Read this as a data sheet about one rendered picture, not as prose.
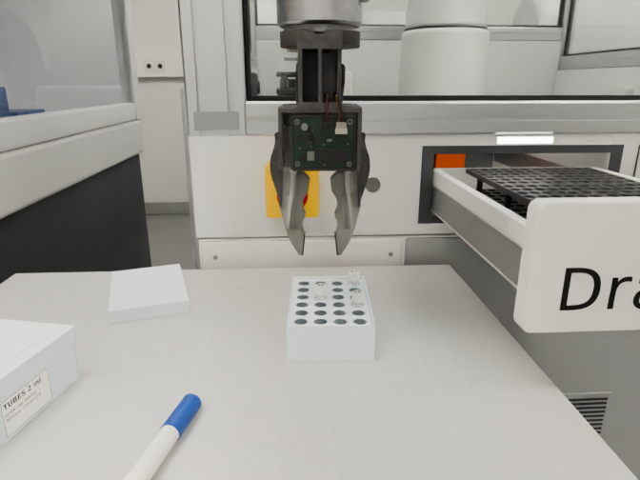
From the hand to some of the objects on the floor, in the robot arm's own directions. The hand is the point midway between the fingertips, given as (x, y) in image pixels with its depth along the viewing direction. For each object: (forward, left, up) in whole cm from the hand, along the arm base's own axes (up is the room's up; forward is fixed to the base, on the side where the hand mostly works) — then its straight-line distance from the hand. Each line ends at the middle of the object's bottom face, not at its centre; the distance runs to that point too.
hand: (320, 240), depth 52 cm
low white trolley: (-2, +18, -85) cm, 87 cm away
